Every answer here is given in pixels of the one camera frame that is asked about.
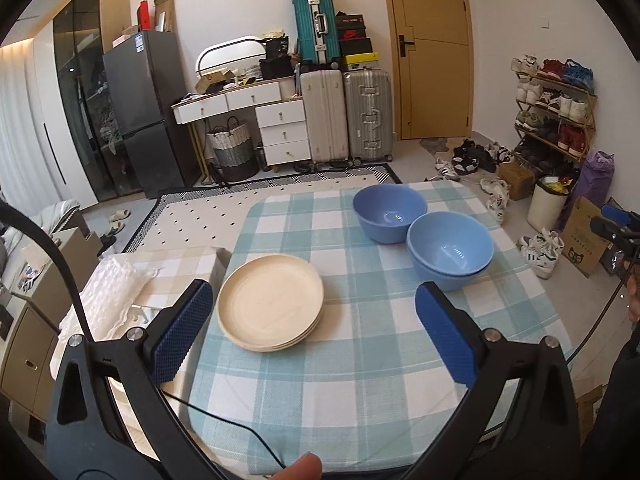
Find plain cardboard box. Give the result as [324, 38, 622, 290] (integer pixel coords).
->
[497, 161, 535, 201]

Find dark clothing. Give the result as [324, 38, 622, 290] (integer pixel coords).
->
[579, 320, 640, 480]

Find pair of slippers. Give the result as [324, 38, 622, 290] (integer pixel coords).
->
[99, 209, 132, 242]

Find woven laundry basket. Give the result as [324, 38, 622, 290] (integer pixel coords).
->
[206, 116, 259, 184]

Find shoe rack with shoes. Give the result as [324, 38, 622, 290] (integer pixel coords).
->
[510, 54, 599, 172]

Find black cable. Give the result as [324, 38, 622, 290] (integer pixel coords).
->
[0, 202, 284, 466]
[565, 260, 632, 361]

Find white bubble wrap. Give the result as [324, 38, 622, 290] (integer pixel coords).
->
[59, 254, 162, 361]

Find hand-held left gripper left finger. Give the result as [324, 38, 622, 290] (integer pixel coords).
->
[42, 277, 216, 480]

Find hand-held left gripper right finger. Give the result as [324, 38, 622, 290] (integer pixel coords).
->
[400, 281, 584, 480]

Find beige side cabinet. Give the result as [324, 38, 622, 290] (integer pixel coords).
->
[0, 226, 104, 413]

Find beige checked tablecloth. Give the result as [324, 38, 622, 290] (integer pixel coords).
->
[97, 246, 232, 461]

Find purple bag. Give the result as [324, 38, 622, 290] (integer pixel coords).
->
[556, 148, 616, 232]

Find silver suitcase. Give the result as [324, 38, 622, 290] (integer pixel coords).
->
[342, 69, 394, 163]

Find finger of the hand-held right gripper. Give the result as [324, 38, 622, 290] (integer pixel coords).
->
[589, 215, 632, 242]
[601, 203, 640, 227]

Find blue ribbed bowl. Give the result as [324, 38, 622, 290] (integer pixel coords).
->
[410, 259, 494, 292]
[352, 183, 429, 245]
[406, 211, 495, 277]

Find teal checked tablecloth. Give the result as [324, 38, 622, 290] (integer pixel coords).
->
[187, 180, 576, 478]

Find oval white mirror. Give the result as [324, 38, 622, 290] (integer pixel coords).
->
[195, 36, 269, 79]

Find printed cardboard box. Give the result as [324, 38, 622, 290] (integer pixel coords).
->
[561, 196, 614, 279]

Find dark grey fridge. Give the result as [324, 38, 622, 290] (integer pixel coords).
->
[102, 30, 202, 200]

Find white trash bin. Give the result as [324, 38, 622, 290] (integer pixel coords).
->
[527, 175, 571, 234]

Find person's right hand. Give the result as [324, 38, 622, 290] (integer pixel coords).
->
[627, 275, 640, 324]

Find white suitcase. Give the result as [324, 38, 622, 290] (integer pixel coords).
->
[299, 69, 351, 164]

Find white desk with drawers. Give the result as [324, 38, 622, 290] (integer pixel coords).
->
[171, 76, 312, 167]

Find teal suitcase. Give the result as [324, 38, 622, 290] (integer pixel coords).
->
[292, 0, 342, 67]

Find white green sneakers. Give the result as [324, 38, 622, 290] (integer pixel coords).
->
[516, 229, 566, 279]

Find stack of shoe boxes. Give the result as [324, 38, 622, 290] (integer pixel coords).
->
[334, 11, 374, 72]

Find person's left hand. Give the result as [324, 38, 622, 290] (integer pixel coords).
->
[269, 452, 324, 480]

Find cream round plate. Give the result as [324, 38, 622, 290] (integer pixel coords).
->
[217, 255, 325, 347]
[218, 310, 324, 353]

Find brown wooden door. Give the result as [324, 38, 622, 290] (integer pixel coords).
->
[379, 0, 474, 142]

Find dark glass cabinet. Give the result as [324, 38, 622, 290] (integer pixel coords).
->
[52, 0, 132, 206]

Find black white patterned rug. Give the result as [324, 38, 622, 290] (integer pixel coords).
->
[122, 162, 404, 256]

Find pile of shoes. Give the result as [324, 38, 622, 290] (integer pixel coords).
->
[424, 137, 517, 184]

